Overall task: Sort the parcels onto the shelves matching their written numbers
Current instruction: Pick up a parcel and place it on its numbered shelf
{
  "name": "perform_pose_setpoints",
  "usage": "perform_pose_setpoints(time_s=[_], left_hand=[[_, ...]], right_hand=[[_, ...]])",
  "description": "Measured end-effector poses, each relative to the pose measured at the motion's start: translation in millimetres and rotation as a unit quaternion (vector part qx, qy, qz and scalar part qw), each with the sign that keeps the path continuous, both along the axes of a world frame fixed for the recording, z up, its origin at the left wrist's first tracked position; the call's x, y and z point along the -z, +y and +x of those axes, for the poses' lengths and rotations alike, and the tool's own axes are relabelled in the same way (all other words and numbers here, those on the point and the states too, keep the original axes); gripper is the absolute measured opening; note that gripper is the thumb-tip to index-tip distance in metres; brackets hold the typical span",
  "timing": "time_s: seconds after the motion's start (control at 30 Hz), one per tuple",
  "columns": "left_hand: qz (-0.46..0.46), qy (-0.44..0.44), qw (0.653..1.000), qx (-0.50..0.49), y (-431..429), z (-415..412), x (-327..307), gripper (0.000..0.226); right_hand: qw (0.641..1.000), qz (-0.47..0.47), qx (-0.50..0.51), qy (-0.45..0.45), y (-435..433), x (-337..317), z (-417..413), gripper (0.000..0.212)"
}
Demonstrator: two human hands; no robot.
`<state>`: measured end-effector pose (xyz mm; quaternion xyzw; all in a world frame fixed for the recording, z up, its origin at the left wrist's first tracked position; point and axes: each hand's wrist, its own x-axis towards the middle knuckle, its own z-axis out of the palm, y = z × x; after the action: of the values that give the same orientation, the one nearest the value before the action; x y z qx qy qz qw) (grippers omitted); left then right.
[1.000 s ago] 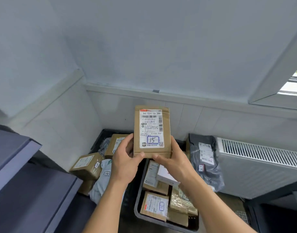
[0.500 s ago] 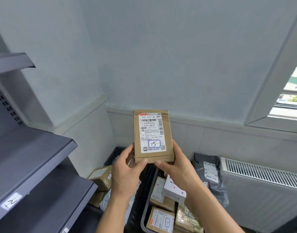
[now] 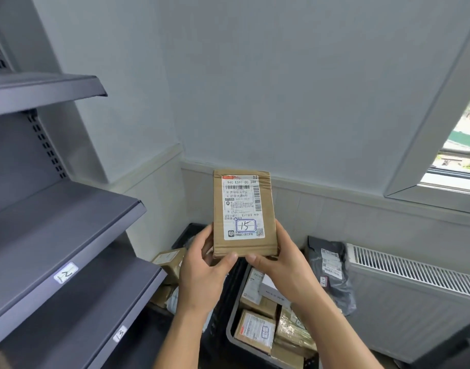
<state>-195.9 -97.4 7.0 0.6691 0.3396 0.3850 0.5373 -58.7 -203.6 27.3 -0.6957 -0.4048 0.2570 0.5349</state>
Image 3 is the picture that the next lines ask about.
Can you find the small labelled cardboard parcel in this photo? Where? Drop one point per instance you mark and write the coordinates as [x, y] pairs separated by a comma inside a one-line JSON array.
[[255, 330]]

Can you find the low brown cardboard box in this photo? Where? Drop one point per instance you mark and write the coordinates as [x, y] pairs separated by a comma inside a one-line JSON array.
[[162, 295]]

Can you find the plain brown cardboard parcel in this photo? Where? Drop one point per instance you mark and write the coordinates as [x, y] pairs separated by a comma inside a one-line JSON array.
[[285, 357]]

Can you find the person's right thumb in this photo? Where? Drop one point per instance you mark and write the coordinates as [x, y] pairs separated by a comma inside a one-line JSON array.
[[258, 262]]

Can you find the person's left thumb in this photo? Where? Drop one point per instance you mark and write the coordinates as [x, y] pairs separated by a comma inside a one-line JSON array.
[[224, 263]]

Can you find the dark grey plastic bin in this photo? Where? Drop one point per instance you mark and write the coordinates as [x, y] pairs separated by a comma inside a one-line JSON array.
[[235, 342]]

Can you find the cardboard parcel with long label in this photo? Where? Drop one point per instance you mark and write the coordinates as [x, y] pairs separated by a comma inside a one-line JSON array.
[[252, 290]]

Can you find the taped cardboard box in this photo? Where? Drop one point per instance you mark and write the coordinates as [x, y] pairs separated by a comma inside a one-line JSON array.
[[169, 261]]

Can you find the person's left hand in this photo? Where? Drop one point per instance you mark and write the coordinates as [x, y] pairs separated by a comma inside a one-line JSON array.
[[196, 274]]

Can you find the tape-wrapped cardboard parcel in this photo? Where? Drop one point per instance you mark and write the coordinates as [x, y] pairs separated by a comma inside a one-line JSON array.
[[294, 332]]

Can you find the person's right hand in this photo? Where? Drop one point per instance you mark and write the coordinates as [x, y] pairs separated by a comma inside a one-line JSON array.
[[292, 272]]

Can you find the grey metal shelf unit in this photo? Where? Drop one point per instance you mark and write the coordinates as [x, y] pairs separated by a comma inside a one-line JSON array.
[[62, 226]]

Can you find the white flat box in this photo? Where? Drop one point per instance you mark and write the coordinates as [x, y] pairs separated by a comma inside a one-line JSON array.
[[273, 292]]

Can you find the cardboard parcel with white label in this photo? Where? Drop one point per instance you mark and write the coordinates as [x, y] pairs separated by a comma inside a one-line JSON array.
[[242, 205]]

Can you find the clear plastic wrapped parcel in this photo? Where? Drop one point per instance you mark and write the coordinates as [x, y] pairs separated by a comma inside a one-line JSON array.
[[173, 301]]

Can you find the grey window frame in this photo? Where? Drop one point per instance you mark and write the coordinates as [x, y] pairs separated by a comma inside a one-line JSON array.
[[431, 142]]

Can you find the person's right forearm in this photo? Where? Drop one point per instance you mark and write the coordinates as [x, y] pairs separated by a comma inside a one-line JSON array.
[[335, 334]]

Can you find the person's left forearm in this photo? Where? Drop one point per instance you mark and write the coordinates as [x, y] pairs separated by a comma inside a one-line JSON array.
[[187, 340]]

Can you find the black ribbed plastic crate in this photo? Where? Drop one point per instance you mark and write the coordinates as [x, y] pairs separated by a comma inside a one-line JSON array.
[[225, 299]]

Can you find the grey plastic mailer bag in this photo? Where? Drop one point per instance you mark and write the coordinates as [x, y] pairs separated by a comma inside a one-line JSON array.
[[333, 265]]

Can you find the white wall radiator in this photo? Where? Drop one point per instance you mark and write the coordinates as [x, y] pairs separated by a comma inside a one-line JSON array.
[[407, 299]]

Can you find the white handwritten shelf label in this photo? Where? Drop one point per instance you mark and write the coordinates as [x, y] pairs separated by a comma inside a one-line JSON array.
[[120, 334], [65, 273]]

